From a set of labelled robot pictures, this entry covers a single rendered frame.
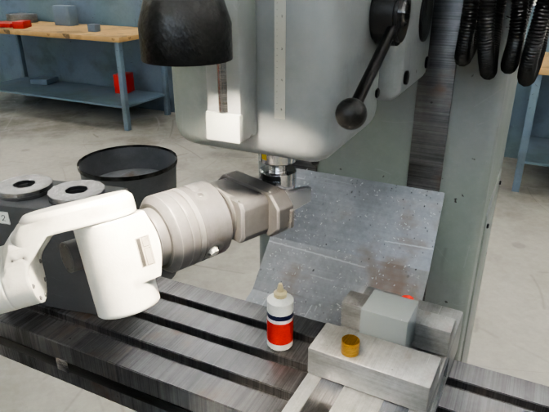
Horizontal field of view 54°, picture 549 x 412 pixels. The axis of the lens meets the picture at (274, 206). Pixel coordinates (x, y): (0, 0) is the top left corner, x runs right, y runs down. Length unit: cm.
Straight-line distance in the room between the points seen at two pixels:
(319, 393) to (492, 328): 205
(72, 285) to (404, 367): 56
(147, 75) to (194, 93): 563
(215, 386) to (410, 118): 56
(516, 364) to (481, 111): 168
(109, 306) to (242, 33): 29
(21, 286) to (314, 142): 32
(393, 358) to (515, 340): 199
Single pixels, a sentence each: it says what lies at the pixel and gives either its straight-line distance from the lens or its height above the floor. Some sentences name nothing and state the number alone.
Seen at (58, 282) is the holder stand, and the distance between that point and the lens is 98.
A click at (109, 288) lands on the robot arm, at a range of 56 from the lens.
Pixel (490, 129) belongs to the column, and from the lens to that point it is 99.
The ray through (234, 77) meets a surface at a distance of 54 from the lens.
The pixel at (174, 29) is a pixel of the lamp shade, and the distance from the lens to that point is 41.
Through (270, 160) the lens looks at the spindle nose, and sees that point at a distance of 66.
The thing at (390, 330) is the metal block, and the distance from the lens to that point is 70.
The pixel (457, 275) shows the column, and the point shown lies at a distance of 110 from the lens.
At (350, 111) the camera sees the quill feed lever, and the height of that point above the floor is 138.
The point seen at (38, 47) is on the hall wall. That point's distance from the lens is 729.
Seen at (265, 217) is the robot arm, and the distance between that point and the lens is 64.
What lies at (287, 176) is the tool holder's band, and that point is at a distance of 67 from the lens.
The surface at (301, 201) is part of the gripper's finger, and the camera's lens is 69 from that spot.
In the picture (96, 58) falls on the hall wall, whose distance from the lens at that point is 667.
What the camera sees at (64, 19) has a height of 95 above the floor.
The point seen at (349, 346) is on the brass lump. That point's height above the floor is 109.
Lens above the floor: 151
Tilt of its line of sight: 24 degrees down
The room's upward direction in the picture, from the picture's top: straight up
